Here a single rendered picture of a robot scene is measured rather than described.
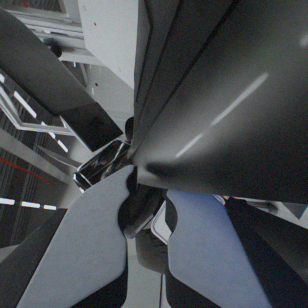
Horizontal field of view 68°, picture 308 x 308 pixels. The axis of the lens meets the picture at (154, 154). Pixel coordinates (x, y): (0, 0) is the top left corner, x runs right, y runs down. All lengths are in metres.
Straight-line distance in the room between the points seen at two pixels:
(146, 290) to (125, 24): 7.22
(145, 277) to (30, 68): 7.17
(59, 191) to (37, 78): 12.55
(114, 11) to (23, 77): 0.30
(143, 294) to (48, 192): 7.61
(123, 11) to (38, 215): 12.72
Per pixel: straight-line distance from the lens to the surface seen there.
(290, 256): 0.28
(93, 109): 0.36
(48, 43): 0.90
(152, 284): 7.44
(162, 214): 0.30
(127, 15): 0.53
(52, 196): 12.93
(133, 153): 0.17
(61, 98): 0.35
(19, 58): 0.36
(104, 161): 0.29
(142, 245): 0.49
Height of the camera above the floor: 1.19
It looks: 5 degrees down
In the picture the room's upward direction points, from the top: 83 degrees counter-clockwise
